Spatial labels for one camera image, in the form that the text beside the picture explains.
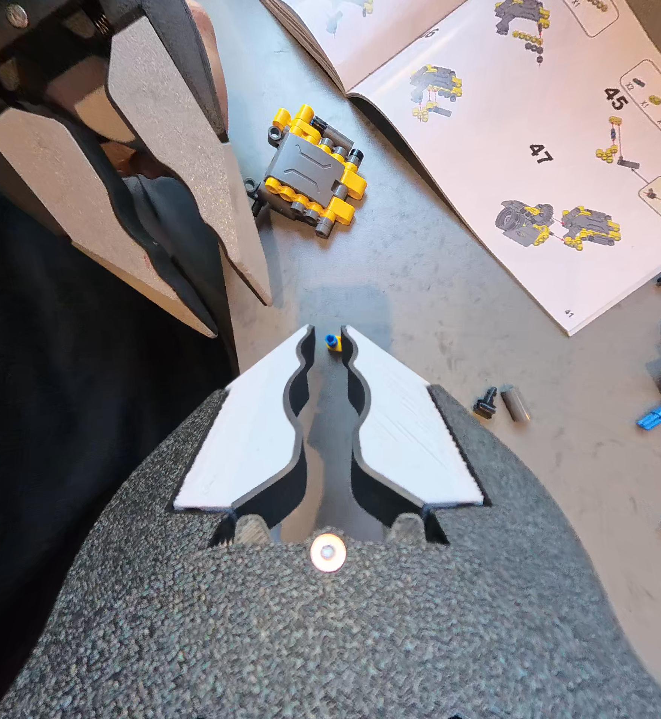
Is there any open instruction booklet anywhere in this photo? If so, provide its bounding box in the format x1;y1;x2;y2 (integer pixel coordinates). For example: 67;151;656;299
260;0;661;337

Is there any yellow grey toy brick assembly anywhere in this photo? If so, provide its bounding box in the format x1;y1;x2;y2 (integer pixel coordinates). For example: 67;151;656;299
245;104;369;239

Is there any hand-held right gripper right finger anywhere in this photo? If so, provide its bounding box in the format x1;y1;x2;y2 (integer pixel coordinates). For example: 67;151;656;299
340;325;485;531

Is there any small grey toy connector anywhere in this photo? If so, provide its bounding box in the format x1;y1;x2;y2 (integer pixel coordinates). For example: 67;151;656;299
500;385;531;422

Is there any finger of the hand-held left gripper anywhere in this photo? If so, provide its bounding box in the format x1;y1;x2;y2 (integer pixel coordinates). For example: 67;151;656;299
0;106;219;339
106;17;273;307

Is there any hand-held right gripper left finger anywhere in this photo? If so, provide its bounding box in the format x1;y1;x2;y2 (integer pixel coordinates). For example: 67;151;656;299
172;325;316;529

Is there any person's left hand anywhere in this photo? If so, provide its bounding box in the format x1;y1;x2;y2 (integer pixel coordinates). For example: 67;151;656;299
190;0;231;137

